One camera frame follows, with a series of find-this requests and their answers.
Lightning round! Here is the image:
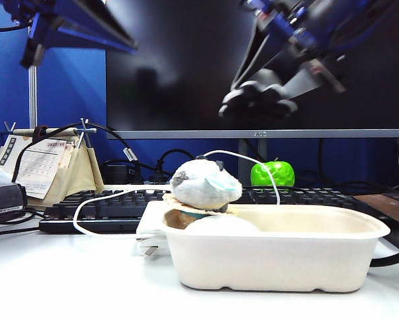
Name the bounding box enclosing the green apple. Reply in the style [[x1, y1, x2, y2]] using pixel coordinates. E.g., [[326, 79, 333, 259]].
[[250, 158, 296, 188]]

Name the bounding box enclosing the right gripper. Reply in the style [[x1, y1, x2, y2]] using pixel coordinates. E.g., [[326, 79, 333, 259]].
[[231, 11, 348, 101]]

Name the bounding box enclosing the grey white plush toy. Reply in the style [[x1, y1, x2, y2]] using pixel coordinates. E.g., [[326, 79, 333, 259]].
[[170, 159, 243, 213]]

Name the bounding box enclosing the black mechanical keyboard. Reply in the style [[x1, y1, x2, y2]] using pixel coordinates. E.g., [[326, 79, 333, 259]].
[[39, 187, 362, 235]]

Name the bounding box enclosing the white power adapter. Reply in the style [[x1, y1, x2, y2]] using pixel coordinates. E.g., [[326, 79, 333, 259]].
[[132, 201, 172, 259]]

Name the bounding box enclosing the canvas desk calendar stand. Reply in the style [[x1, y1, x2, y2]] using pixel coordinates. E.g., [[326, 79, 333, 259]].
[[0, 118, 106, 210]]

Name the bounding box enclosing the aluminium partition frame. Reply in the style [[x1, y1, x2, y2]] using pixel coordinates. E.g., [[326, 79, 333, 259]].
[[27, 64, 39, 130]]

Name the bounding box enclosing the thin black cable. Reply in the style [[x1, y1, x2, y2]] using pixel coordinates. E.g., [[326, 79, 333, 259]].
[[0, 226, 41, 241], [0, 208, 37, 227]]

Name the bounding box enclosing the black plug with cable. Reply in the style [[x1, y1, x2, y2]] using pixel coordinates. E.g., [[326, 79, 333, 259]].
[[154, 149, 194, 184]]

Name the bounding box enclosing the thick black power cable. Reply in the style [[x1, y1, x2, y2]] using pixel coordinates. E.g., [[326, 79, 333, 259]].
[[368, 247, 399, 268]]

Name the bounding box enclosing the black monitor cable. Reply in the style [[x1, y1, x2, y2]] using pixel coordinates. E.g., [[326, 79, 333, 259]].
[[299, 138, 397, 197]]

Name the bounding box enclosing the black cable with white label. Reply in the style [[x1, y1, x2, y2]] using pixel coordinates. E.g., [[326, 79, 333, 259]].
[[11, 123, 144, 185]]

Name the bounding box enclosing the black tissue box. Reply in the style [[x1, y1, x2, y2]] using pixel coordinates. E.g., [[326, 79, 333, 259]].
[[0, 183, 29, 215]]

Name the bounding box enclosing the grey monitor stand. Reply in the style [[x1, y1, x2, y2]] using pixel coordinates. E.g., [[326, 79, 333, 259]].
[[238, 138, 269, 182]]

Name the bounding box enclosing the black round adapter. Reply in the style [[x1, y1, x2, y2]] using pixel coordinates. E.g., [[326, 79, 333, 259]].
[[100, 160, 136, 185]]

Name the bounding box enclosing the black AOC computer monitor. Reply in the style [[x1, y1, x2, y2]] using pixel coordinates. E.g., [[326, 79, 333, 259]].
[[105, 0, 399, 140]]

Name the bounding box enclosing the wood-top black power strip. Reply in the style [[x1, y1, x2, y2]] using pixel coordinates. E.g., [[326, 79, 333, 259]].
[[352, 191, 399, 251]]

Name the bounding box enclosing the white paper lunch box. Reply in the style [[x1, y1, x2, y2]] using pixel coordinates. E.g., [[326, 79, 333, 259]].
[[161, 204, 392, 294]]

